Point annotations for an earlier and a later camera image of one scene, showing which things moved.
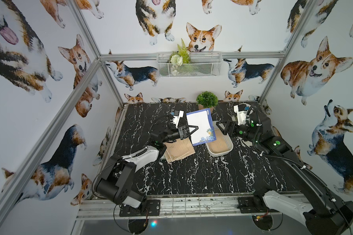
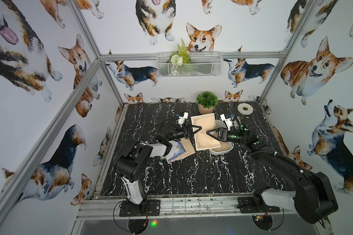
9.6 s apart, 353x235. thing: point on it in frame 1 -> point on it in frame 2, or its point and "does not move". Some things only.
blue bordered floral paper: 205,133 -> 176,149
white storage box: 222,146 does not move
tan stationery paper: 219,145 -> 203,140
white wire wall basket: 200,64 does not move
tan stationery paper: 178,150 does not move
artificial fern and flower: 179,58 does not move
